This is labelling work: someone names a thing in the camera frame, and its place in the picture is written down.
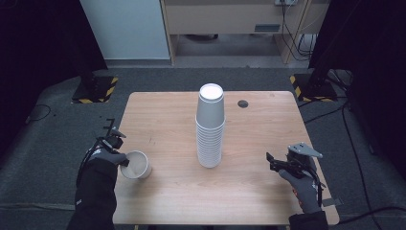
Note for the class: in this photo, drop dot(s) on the black curtain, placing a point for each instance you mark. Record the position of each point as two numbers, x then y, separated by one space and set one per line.
38 48
373 48

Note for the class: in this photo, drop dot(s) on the black round table grommet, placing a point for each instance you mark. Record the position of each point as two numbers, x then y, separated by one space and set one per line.
243 103

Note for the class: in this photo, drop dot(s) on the single white paper cup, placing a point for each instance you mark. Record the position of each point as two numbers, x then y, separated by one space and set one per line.
135 166

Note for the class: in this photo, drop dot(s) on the grey tape strip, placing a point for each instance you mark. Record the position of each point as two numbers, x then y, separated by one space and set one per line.
333 202

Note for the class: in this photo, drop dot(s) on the white panel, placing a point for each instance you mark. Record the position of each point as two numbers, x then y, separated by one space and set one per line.
124 28

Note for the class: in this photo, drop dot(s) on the person's right hand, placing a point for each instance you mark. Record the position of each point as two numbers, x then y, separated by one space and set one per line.
304 191

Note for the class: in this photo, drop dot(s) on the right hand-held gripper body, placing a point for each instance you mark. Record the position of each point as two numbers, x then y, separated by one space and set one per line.
301 161

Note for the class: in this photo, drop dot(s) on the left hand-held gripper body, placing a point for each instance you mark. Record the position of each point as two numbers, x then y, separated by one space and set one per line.
111 140

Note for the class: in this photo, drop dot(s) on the person's left hand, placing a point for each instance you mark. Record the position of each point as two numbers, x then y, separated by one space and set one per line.
107 156

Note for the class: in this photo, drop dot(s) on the striped stand base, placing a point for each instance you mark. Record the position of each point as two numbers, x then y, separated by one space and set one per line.
95 91
314 89

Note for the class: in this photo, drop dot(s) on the stack of white paper cups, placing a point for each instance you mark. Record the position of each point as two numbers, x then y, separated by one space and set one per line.
209 137

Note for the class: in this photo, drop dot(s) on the beige wooden cabinet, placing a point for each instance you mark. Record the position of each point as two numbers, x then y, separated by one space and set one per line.
223 16

